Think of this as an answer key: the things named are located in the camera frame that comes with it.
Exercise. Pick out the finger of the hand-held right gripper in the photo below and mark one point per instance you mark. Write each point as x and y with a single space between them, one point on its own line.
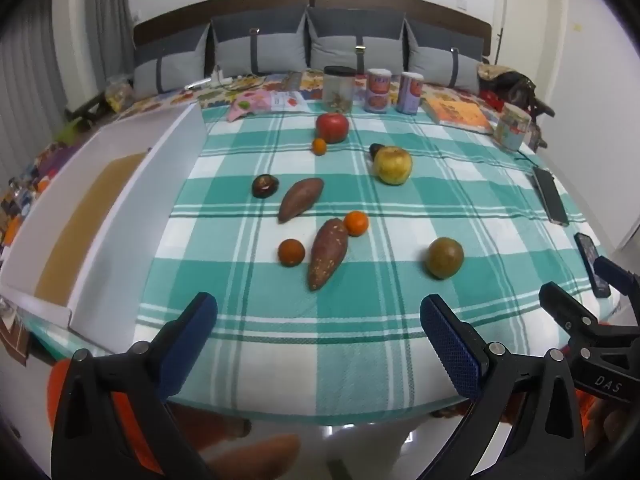
615 272
562 302

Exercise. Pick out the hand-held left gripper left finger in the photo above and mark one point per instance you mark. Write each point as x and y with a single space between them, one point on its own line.
195 340

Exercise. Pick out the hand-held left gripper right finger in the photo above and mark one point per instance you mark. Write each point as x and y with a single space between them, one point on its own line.
450 345

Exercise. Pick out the white cardboard box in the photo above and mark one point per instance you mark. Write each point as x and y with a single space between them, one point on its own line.
125 240

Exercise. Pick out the sweet potato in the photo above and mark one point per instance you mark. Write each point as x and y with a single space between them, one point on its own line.
327 252
300 199

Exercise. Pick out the small orange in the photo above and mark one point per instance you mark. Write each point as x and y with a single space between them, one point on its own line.
319 146

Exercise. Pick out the red apple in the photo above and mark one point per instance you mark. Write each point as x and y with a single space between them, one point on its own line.
332 128

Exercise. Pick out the black phone with dark case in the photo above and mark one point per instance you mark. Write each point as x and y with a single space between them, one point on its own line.
590 260

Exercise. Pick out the green brown round fruit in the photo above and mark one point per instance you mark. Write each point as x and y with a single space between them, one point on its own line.
445 258

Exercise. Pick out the green white plaid blanket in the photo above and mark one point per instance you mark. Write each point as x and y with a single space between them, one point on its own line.
350 340

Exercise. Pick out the dark orange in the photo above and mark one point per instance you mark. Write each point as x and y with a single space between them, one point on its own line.
291 252

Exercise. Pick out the dark brown round fruit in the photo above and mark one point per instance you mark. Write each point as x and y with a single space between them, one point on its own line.
265 186

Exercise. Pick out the printed paper tin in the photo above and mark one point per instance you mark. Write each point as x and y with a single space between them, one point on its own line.
512 127

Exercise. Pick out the yellow apple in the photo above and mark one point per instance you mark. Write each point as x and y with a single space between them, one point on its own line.
393 166

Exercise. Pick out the small dark fruit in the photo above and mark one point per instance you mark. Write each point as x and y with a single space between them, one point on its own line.
375 150

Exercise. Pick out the dark clothing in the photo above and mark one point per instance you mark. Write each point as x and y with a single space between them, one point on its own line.
515 85

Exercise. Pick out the orange book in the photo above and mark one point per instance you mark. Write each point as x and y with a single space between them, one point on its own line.
457 115

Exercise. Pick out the pink packet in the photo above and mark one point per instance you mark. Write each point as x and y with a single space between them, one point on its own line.
247 105

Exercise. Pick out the green toy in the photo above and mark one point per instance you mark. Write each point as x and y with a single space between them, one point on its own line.
67 131

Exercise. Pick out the printed food can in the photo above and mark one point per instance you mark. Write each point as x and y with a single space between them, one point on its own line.
410 93
378 91

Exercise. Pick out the white card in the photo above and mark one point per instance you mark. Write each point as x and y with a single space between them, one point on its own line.
287 100

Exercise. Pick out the clear snack bag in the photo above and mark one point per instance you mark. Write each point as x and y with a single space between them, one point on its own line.
119 94

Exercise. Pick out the white door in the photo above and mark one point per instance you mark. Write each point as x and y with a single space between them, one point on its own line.
530 20

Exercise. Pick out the grey pillow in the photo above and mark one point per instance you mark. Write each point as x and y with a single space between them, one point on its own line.
440 60
170 65
260 50
350 45

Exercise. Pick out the clear jar with black lid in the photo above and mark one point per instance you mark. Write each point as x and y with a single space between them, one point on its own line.
338 90

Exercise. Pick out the grey curtain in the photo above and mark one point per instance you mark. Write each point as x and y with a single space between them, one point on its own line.
30 85

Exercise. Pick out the wall switch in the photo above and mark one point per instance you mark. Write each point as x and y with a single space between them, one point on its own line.
462 4

